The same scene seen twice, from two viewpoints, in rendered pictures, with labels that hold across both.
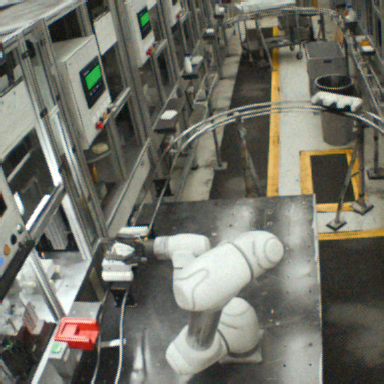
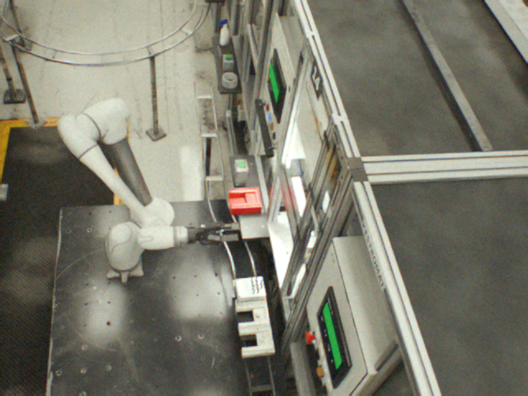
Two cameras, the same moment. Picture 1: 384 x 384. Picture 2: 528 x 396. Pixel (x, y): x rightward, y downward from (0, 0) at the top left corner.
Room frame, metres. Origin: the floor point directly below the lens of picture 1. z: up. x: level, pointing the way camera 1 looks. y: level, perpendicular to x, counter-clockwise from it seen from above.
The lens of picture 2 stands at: (2.80, -0.24, 3.14)
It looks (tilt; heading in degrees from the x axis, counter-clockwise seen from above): 52 degrees down; 148
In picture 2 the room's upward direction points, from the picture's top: 11 degrees clockwise
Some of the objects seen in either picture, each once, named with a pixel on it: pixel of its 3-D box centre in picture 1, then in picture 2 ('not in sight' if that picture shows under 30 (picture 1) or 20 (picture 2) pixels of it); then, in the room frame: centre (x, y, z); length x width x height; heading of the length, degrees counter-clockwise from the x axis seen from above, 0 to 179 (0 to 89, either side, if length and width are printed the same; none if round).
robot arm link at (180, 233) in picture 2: (163, 248); (180, 235); (1.56, 0.17, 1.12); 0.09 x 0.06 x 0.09; 165
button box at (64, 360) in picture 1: (60, 358); (242, 172); (1.20, 0.63, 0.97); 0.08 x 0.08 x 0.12; 75
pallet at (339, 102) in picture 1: (337, 104); not in sight; (3.16, -1.14, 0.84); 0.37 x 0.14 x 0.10; 43
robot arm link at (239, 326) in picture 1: (235, 323); (123, 243); (1.34, -0.05, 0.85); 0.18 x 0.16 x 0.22; 117
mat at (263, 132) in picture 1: (257, 81); not in sight; (6.07, -1.08, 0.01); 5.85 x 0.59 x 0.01; 165
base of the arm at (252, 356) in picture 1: (241, 340); (124, 262); (1.36, -0.06, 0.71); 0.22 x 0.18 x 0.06; 165
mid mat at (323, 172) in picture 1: (331, 177); not in sight; (3.49, -1.17, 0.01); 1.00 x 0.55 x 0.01; 165
